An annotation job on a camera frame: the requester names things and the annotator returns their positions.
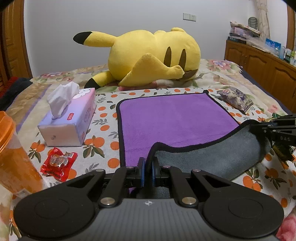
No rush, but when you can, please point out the beige curtain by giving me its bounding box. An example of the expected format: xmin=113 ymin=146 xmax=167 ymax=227
xmin=256 ymin=0 xmax=270 ymax=42

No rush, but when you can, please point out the wooden sideboard cabinet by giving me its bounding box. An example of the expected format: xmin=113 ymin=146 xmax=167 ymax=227
xmin=224 ymin=40 xmax=295 ymax=113

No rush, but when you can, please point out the orange plastic bottle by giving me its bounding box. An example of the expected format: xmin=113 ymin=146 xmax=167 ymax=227
xmin=0 ymin=111 xmax=46 ymax=198

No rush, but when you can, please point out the pastel tissue box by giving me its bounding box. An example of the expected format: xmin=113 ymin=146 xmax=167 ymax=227
xmin=38 ymin=82 xmax=96 ymax=147

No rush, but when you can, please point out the wooden slatted wardrobe door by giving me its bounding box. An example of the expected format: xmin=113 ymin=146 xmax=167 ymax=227
xmin=1 ymin=0 xmax=32 ymax=90

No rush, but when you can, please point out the blue white box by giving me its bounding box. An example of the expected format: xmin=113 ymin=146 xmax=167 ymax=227
xmin=265 ymin=38 xmax=281 ymax=56

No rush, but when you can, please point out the red candy wrapper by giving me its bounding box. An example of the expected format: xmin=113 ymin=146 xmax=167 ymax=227
xmin=40 ymin=147 xmax=78 ymax=182

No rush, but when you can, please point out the green hand fan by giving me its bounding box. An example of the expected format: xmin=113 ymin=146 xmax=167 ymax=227
xmin=248 ymin=16 xmax=258 ymax=30

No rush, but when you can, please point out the floral bed blanket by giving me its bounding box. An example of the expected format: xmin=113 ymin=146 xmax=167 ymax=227
xmin=6 ymin=59 xmax=295 ymax=240

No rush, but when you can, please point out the orange print white cloth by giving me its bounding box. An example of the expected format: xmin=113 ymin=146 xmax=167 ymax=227
xmin=9 ymin=87 xmax=296 ymax=241

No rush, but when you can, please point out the purple and grey microfibre towel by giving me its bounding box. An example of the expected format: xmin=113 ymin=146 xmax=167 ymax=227
xmin=116 ymin=90 xmax=272 ymax=200

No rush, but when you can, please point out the yellow Pikachu plush toy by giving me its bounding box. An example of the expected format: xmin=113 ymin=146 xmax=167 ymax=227
xmin=73 ymin=28 xmax=201 ymax=89

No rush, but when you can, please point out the stack of folded papers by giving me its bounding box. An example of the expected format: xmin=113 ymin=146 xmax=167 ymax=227
xmin=228 ymin=21 xmax=261 ymax=44

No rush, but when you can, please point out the white wall socket plate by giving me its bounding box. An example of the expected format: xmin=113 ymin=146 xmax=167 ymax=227
xmin=183 ymin=13 xmax=197 ymax=22

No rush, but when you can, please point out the purple snack packet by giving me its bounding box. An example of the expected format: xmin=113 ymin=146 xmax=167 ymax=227
xmin=217 ymin=87 xmax=253 ymax=114

